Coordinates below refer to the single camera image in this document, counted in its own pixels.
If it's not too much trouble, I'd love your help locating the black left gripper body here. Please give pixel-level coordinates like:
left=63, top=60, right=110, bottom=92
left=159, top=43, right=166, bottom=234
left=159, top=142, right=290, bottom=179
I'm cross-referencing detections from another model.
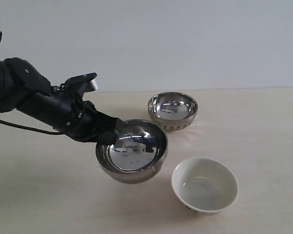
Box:
left=17, top=85, right=116, bottom=143

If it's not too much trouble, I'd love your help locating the plain stainless steel bowl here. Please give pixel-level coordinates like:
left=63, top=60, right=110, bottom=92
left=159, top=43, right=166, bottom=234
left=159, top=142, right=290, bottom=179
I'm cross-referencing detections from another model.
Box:
left=96, top=119, right=168, bottom=184

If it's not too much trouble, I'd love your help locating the ribbed stainless steel bowl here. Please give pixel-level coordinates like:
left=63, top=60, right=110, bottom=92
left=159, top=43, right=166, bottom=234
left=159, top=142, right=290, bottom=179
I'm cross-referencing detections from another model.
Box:
left=147, top=92, right=199, bottom=132

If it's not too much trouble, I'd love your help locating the white ceramic patterned bowl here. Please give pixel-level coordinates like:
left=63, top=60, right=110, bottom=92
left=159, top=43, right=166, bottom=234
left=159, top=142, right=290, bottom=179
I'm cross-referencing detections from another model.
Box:
left=171, top=156, right=239, bottom=215

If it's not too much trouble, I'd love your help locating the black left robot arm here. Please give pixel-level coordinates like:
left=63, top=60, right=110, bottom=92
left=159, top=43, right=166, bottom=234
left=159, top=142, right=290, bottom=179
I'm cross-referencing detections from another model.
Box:
left=0, top=58, right=125, bottom=145

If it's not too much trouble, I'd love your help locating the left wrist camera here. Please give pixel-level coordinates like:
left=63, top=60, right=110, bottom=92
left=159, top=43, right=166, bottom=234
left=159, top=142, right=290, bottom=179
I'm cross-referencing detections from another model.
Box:
left=64, top=73, right=98, bottom=96

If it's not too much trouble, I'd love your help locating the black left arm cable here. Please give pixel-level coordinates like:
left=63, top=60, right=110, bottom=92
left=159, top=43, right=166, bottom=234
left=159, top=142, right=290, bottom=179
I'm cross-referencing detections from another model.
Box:
left=0, top=116, right=64, bottom=136

